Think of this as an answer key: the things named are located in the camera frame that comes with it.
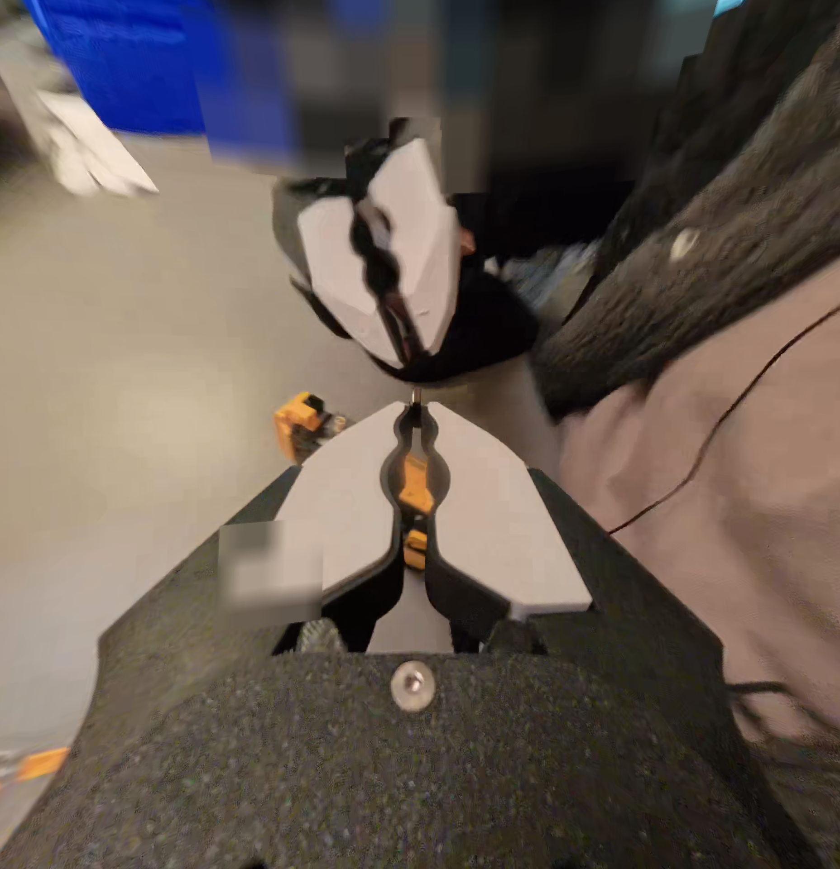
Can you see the grey fleece jacket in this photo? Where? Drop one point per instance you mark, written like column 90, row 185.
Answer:
column 705, row 204

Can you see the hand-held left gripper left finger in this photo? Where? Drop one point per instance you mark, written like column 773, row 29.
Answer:
column 352, row 475

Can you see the large blue storage bin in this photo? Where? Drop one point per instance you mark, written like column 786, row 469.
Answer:
column 121, row 54

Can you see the pile of small lego pieces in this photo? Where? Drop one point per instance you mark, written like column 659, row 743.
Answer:
column 26, row 767

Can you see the pile of empty paper bags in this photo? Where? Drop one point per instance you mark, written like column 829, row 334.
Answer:
column 94, row 143

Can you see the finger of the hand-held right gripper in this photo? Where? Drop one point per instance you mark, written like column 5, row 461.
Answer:
column 427, row 231
column 332, row 258

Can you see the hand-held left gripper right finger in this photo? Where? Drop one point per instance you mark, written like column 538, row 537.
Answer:
column 508, row 530

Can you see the pink shirt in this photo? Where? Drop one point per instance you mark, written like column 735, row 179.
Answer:
column 746, row 516

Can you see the orange lego car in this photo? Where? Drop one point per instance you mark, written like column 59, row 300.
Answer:
column 304, row 421

